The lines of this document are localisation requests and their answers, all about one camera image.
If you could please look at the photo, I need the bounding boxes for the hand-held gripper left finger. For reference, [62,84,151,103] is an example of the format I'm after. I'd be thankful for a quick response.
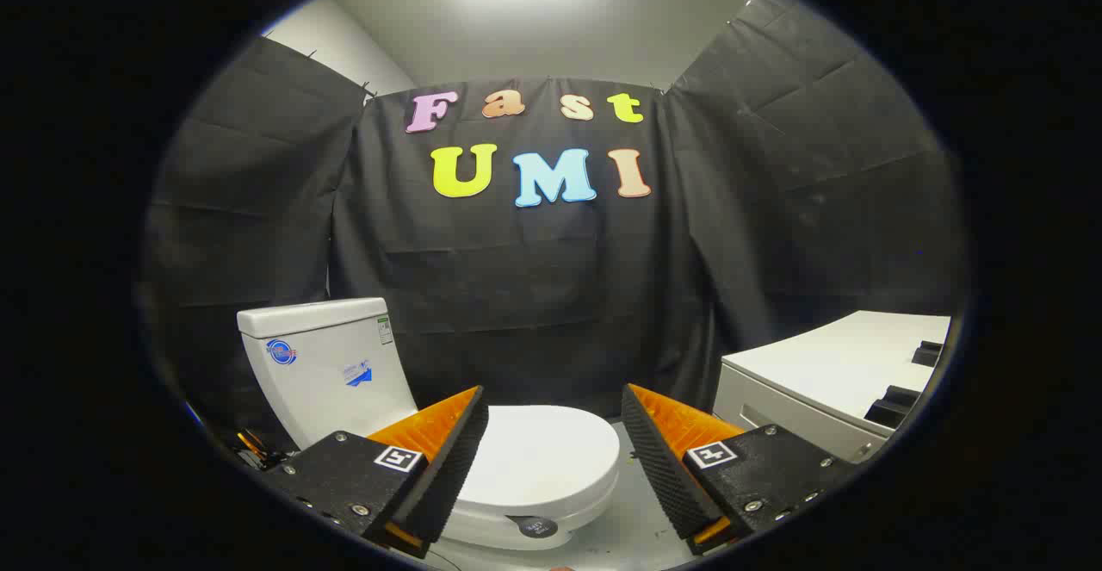
[265,386,490,560]

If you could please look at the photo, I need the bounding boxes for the tangle of cables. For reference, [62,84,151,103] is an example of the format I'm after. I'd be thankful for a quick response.
[226,426,290,472]

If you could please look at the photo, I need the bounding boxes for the white slotted cabinet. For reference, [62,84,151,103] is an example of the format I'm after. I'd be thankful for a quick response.
[713,311,952,465]

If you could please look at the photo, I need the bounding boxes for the black backdrop cloth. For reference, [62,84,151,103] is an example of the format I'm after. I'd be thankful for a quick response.
[142,0,965,453]

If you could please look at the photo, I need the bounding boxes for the white toilet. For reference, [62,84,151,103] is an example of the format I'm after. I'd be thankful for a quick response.
[237,298,622,552]

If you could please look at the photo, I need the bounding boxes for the white toilet lid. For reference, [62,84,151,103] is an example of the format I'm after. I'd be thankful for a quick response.
[459,405,622,513]

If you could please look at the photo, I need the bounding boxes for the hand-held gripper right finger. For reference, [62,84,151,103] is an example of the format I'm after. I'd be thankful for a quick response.
[622,383,862,555]

